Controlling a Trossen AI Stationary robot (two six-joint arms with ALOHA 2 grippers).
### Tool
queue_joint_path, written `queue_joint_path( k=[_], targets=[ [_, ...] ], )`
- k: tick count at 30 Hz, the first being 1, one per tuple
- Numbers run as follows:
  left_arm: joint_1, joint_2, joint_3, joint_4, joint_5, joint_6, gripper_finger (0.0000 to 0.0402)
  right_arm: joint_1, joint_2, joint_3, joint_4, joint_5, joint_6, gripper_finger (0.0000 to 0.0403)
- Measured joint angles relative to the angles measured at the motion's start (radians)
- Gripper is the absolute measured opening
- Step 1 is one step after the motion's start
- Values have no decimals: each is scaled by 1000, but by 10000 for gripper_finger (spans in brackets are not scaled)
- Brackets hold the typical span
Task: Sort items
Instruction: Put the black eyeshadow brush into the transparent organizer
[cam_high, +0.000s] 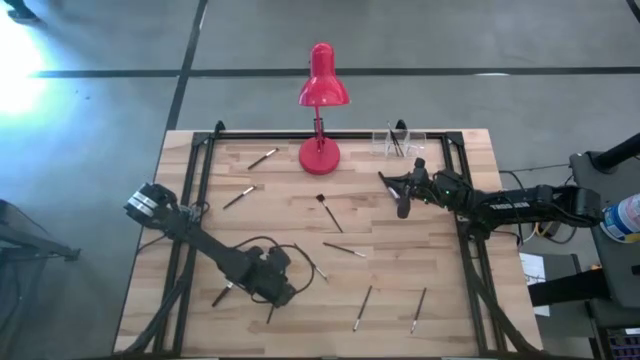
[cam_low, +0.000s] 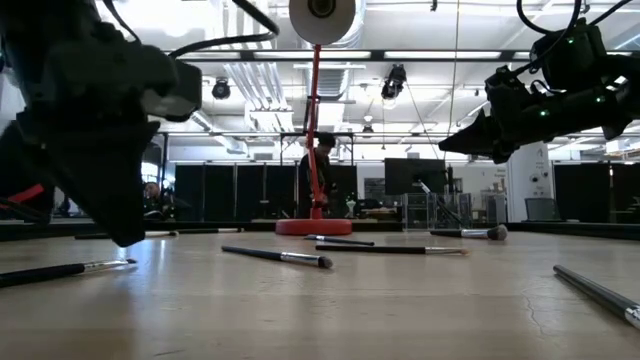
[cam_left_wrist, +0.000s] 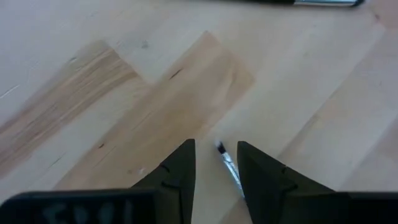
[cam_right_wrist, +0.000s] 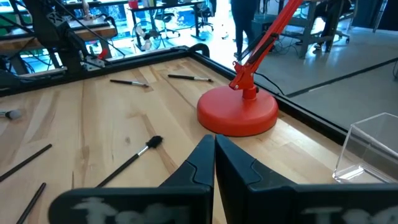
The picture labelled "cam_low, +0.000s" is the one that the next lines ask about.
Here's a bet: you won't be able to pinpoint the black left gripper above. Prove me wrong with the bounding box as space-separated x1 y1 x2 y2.
0 29 177 249

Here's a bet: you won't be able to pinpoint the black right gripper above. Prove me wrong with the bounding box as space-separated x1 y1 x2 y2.
438 66 552 166

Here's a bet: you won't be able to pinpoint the slim black makeup brush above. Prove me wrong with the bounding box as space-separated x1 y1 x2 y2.
177 227 245 235
418 180 465 227
73 230 180 241
220 244 335 270

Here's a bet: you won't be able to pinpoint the large fluffy makeup brush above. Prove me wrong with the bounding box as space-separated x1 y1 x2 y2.
428 223 510 242

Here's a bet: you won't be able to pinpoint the medium brush wide silver ferrule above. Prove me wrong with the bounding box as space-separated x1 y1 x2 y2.
0 257 138 290

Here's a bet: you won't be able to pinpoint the long brush brown pointed tip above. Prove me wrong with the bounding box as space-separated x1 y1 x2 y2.
314 243 471 257

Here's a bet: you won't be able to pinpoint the black brush dark head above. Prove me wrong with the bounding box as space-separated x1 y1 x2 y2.
303 233 376 247

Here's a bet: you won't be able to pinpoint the long thin black makeup brush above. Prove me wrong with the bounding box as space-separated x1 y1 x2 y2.
552 264 640 332

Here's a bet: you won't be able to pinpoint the black monitor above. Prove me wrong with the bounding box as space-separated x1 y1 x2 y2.
383 157 448 197

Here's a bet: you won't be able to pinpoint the clear acrylic organizer box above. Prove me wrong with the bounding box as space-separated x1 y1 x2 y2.
401 191 475 232

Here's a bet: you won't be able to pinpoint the grey chair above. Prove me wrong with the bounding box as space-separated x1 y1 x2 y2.
523 196 563 223

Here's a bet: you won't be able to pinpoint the seated person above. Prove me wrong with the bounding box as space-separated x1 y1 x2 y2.
141 181 192 222

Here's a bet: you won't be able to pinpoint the black partition panels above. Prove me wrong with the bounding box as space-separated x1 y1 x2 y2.
553 162 640 224
173 163 359 222

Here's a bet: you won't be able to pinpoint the black overhead rig beam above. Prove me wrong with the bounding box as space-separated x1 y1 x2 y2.
167 47 640 63

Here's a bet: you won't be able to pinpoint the standing person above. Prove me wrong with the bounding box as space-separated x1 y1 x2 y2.
298 131 338 220

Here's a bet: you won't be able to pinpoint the black ceiling spotlight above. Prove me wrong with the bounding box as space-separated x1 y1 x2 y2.
211 76 233 101

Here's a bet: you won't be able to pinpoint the red desk lamp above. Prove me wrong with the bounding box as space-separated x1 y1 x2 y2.
274 0 358 237

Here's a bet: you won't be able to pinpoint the black overhead camera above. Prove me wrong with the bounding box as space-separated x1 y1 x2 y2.
380 63 408 101

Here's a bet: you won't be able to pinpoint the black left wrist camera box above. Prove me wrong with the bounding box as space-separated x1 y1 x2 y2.
140 58 204 124

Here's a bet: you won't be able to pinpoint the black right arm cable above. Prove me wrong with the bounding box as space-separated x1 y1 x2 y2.
515 0 635 37

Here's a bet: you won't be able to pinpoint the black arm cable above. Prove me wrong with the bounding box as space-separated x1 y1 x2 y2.
515 0 635 37
102 0 280 59

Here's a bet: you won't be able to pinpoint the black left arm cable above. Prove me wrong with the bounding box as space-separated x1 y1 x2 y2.
102 0 280 59

